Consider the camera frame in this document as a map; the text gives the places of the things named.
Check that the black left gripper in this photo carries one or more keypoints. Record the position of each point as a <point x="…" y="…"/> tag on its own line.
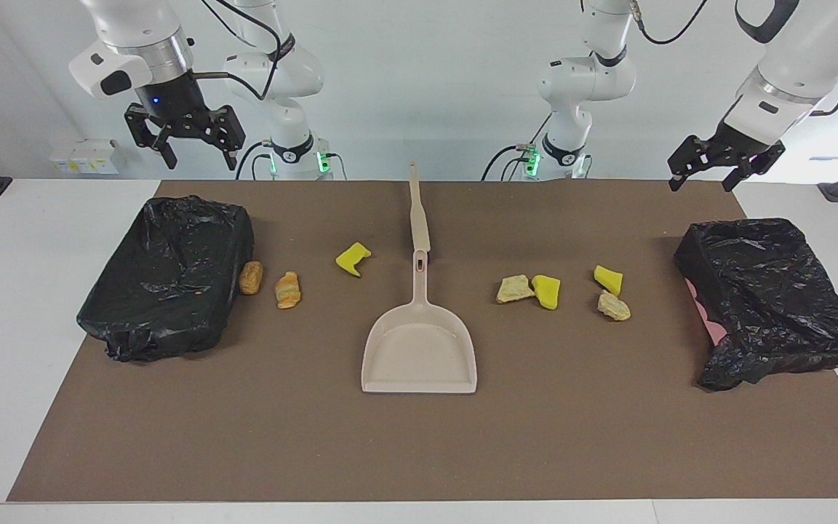
<point x="739" y="145"/>

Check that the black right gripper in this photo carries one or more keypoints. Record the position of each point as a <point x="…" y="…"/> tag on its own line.
<point x="172" y="98"/>

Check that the brown oval bread roll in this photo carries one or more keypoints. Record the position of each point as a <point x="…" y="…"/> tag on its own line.
<point x="251" y="278"/>

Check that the yellow sponge green backing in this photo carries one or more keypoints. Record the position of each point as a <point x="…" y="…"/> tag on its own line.
<point x="608" y="279"/>

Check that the orange striped croissant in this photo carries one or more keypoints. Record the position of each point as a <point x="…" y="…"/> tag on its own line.
<point x="288" y="291"/>

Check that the pale ridged bread roll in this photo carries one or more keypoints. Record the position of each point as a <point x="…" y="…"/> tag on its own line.
<point x="613" y="307"/>

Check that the yellow curved sponge scrap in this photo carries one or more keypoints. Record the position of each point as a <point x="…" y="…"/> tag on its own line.
<point x="350" y="258"/>

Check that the plain yellow sponge block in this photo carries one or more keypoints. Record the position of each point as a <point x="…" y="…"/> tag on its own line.
<point x="548" y="292"/>

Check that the beige hand brush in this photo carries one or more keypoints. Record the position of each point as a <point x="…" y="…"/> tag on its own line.
<point x="420" y="218"/>

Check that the pale toast slice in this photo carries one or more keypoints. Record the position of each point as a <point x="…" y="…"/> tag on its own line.
<point x="513" y="290"/>

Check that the beige plastic dustpan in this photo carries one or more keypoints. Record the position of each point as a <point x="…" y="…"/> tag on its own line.
<point x="419" y="349"/>

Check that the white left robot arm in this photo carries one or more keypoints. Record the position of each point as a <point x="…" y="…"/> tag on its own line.
<point x="586" y="80"/>

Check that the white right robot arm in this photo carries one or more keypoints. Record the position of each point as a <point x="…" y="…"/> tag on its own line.
<point x="288" y="73"/>

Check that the black plastic trash bag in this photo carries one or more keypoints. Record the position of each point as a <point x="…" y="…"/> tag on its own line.
<point x="164" y="276"/>
<point x="768" y="291"/>

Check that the pink plastic bin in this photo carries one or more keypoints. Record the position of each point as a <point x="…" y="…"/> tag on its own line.
<point x="713" y="331"/>

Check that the brown table mat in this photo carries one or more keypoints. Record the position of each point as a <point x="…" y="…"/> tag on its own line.
<point x="572" y="437"/>

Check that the white wall outlet box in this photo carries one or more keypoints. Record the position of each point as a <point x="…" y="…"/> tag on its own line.
<point x="95" y="156"/>

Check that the small white wall box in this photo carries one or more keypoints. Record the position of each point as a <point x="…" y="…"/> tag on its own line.
<point x="61" y="161"/>

